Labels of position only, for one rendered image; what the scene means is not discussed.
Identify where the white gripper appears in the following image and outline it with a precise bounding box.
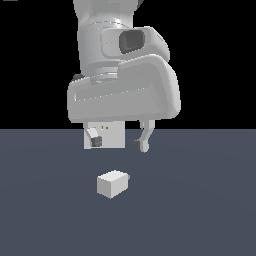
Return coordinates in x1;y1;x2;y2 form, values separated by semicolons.
67;53;182;154

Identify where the white charger cube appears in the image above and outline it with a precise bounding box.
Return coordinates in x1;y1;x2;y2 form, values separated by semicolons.
96;169;131;200

